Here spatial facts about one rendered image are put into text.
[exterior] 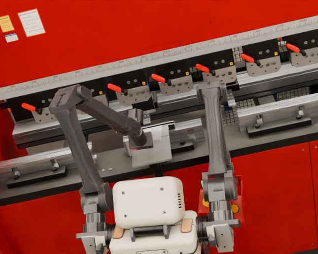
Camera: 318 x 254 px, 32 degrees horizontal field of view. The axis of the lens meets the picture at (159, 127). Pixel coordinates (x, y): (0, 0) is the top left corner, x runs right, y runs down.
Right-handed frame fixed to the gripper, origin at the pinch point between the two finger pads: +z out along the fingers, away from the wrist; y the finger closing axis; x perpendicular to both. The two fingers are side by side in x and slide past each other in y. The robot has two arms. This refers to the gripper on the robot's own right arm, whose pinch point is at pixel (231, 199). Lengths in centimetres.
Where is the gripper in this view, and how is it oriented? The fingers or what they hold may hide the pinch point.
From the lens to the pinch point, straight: 247.9
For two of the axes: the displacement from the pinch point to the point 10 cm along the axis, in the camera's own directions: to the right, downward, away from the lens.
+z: 2.5, 6.2, 7.5
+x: -9.7, 1.2, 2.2
